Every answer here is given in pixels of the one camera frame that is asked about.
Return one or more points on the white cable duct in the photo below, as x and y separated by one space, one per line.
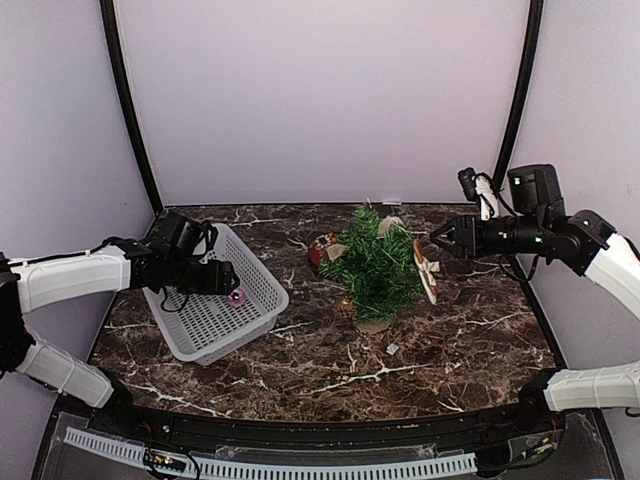
247 463

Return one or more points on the small potted christmas tree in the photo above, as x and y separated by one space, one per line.
376 269

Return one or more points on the right black frame post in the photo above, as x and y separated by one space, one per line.
525 70

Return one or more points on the black front rail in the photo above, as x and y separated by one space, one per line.
484 430

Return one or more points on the knit doll ornament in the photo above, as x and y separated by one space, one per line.
426 270

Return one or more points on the small seashell ornament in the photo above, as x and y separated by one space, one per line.
335 251

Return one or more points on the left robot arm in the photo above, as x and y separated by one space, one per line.
172 254

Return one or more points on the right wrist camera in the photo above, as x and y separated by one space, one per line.
477 188

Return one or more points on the beige fluffy ornament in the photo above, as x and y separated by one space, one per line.
386 224

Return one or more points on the white plastic basket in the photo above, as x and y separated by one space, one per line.
204 328

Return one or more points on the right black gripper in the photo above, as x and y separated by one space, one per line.
463 224

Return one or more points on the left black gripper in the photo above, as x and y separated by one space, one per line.
218 282

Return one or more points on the brown pine cone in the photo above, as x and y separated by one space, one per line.
346 309

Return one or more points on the red floral plate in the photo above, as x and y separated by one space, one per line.
316 251

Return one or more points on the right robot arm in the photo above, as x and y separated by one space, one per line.
585 242

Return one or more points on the pink ball ornament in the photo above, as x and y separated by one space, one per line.
236 298

